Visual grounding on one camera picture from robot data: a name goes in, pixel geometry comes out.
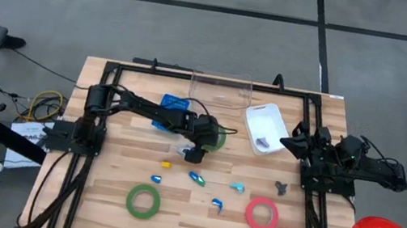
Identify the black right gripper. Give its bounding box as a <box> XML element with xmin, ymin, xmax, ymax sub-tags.
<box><xmin>277</xmin><ymin>118</ymin><xmax>344</xmax><ymax>171</ymax></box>

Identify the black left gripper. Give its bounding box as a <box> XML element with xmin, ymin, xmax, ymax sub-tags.
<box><xmin>179</xmin><ymin>110</ymin><xmax>228</xmax><ymax>169</ymax></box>

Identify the small green tape roll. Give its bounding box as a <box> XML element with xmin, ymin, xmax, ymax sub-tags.
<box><xmin>203</xmin><ymin>125</ymin><xmax>229</xmax><ymax>155</ymax></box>

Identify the blue-grey staple remover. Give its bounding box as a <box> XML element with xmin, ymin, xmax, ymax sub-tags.
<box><xmin>175</xmin><ymin>144</ymin><xmax>190</xmax><ymax>158</ymax></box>

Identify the purple staple remover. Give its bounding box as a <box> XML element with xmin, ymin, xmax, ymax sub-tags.
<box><xmin>255</xmin><ymin>136</ymin><xmax>272</xmax><ymax>149</ymax></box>

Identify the dark grey staple remover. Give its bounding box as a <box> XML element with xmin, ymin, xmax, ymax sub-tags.
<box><xmin>273</xmin><ymin>179</ymin><xmax>289</xmax><ymax>197</ymax></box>

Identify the blue and green stapler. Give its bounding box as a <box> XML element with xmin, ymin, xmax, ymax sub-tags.
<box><xmin>187</xmin><ymin>170</ymin><xmax>209</xmax><ymax>189</ymax></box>

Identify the teal staple remover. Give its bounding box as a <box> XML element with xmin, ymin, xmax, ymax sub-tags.
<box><xmin>228</xmin><ymin>180</ymin><xmax>247</xmax><ymax>196</ymax></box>

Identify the large green tape roll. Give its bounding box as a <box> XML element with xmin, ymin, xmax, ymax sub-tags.
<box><xmin>122</xmin><ymin>181</ymin><xmax>164</xmax><ymax>223</ymax></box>

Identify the pink tape roll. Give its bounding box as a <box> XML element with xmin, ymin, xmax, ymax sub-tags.
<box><xmin>242</xmin><ymin>194</ymin><xmax>282</xmax><ymax>228</ymax></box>

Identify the clear plastic bin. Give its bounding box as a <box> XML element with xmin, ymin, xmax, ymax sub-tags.
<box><xmin>187</xmin><ymin>65</ymin><xmax>256</xmax><ymax>112</ymax></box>

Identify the white plastic bin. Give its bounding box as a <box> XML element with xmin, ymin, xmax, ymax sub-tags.
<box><xmin>238</xmin><ymin>99</ymin><xmax>295</xmax><ymax>162</ymax></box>

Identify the blue plastic basket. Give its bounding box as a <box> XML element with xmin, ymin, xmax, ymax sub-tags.
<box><xmin>151</xmin><ymin>91</ymin><xmax>193</xmax><ymax>136</ymax></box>

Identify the white paper sheet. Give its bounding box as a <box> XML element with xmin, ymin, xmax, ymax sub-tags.
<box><xmin>2</xmin><ymin>115</ymin><xmax>57</xmax><ymax>175</ymax></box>

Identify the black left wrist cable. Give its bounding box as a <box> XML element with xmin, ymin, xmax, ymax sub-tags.
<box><xmin>179</xmin><ymin>95</ymin><xmax>244</xmax><ymax>137</ymax></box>

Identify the black metal table frame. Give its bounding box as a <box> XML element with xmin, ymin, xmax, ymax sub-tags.
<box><xmin>16</xmin><ymin>37</ymin><xmax>379</xmax><ymax>228</ymax></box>

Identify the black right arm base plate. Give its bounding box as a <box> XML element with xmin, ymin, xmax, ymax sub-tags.
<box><xmin>296</xmin><ymin>158</ymin><xmax>361</xmax><ymax>199</ymax></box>

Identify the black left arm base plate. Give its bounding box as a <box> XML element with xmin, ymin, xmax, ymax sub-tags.
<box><xmin>40</xmin><ymin>117</ymin><xmax>107</xmax><ymax>159</ymax></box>

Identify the yellow cable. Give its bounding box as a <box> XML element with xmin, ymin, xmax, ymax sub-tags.
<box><xmin>20</xmin><ymin>85</ymin><xmax>66</xmax><ymax>128</ymax></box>

